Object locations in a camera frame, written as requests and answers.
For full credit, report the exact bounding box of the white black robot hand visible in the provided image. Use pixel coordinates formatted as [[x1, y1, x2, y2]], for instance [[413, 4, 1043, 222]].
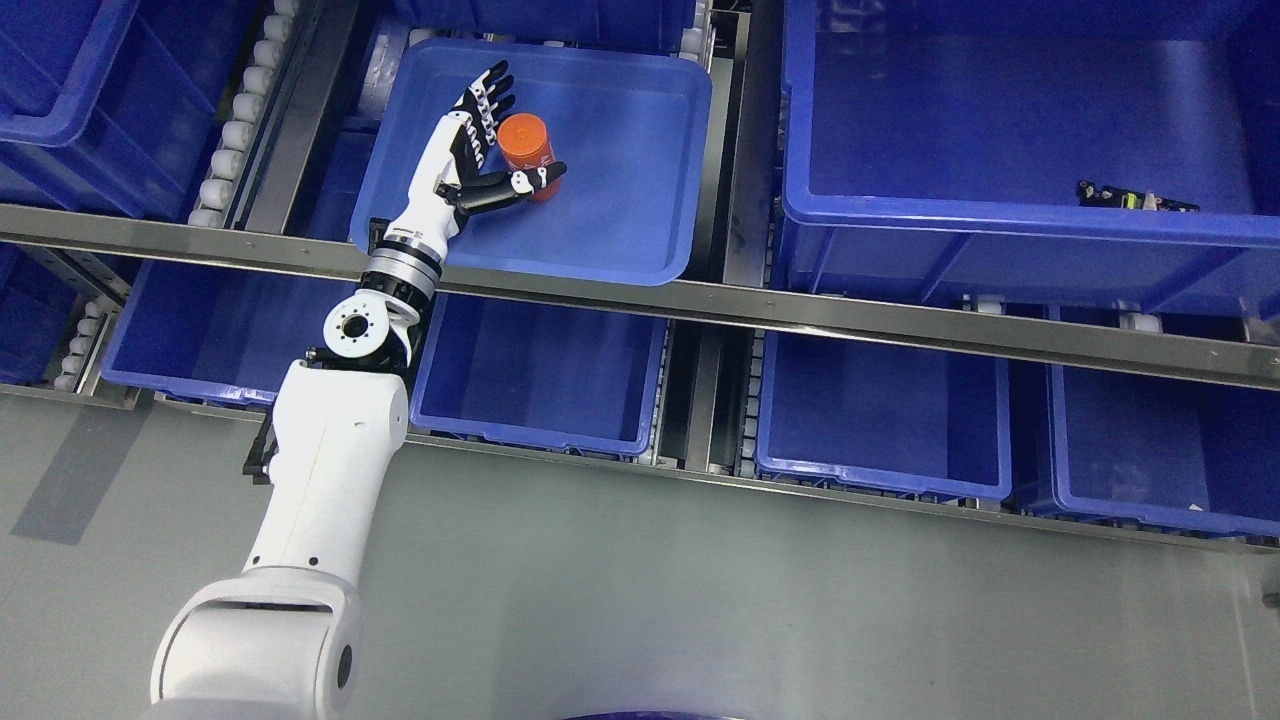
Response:
[[369, 59, 567, 264]]

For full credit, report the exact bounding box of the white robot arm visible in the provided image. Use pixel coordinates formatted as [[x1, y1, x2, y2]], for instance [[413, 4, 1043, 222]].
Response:
[[145, 234, 448, 719]]

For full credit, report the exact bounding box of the steel shelf rack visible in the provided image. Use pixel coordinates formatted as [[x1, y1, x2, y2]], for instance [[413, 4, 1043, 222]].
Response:
[[0, 0, 1280, 553]]

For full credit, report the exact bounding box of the shallow blue plastic tray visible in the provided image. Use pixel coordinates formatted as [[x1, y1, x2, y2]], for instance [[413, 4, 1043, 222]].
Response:
[[348, 38, 712, 286]]

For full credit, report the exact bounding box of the blue bin lower middle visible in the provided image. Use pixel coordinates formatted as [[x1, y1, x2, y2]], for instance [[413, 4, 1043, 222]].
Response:
[[410, 295, 667, 457]]

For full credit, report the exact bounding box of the blue bin top centre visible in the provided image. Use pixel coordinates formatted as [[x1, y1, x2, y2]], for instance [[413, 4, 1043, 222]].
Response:
[[393, 1, 700, 53]]

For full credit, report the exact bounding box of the blue bin upper left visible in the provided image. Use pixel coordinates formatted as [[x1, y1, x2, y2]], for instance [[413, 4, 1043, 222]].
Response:
[[1, 1, 265, 220]]

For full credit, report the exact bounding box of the blue bin far left lower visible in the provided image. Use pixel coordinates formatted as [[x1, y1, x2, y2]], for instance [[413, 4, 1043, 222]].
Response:
[[1, 243, 79, 386]]

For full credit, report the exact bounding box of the blue bin lower centre right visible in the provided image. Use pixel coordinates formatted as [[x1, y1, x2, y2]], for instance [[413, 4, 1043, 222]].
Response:
[[754, 332, 1012, 502]]

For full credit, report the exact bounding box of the small black circuit board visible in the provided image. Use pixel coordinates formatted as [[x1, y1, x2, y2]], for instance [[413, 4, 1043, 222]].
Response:
[[1076, 179, 1201, 213]]

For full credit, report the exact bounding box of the large blue bin upper right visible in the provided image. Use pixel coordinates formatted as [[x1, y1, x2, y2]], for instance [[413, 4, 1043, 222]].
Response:
[[773, 1, 1279, 320]]

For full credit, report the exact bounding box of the blue bin lower far right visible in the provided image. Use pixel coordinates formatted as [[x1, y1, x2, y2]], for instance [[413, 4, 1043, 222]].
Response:
[[1014, 364, 1279, 538]]

